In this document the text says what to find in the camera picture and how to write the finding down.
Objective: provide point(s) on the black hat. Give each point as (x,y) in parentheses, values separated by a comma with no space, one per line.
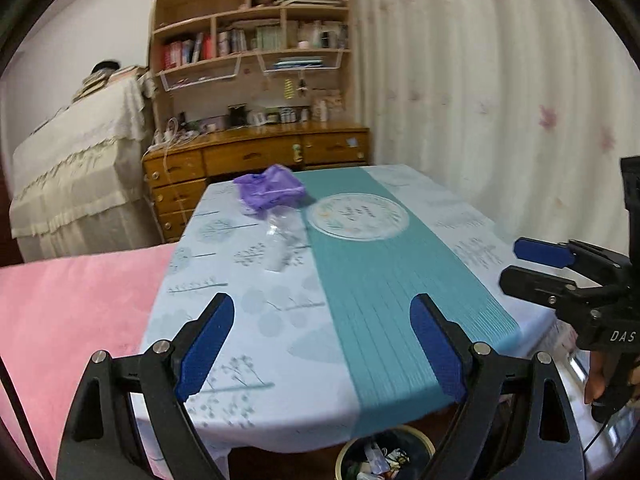
(106,66)

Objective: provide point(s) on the row of shelf books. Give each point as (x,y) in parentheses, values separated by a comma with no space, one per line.
(240,42)

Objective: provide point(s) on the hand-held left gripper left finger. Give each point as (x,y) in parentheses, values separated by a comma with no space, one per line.
(205,350)

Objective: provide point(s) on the person's right hand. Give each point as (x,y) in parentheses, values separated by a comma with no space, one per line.
(595,380)

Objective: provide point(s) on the stack of books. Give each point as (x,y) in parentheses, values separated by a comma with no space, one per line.
(117,77)

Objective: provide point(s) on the black picture frame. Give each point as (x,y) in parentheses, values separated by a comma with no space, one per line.
(238,116)

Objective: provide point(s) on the lace covered piano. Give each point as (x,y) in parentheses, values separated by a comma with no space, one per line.
(75,160)

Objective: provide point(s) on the dark blue trash bin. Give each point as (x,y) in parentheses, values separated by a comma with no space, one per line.
(350,452)

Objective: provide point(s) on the pink blanket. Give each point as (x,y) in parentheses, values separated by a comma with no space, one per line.
(75,310)

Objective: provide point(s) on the floral white curtain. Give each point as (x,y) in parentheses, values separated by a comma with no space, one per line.
(475,85)

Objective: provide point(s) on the clear plastic bag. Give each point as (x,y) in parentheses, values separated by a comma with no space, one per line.
(282,240)

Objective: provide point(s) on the wooden bookshelf desk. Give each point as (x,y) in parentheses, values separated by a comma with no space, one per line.
(250,152)

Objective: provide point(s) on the light blue teal tablecloth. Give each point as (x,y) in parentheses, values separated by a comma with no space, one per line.
(375,285)

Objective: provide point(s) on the purple plastic bag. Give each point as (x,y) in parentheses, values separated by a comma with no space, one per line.
(270,190)

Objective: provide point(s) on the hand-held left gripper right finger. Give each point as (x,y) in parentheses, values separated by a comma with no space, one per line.
(437,350)

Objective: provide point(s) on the small figure sticker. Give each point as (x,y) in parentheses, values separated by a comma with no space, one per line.
(297,154)

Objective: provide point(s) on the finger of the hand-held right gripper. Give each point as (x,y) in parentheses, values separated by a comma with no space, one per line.
(535,285)
(545,252)

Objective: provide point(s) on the dark doll charm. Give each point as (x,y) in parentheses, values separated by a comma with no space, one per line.
(301,87)

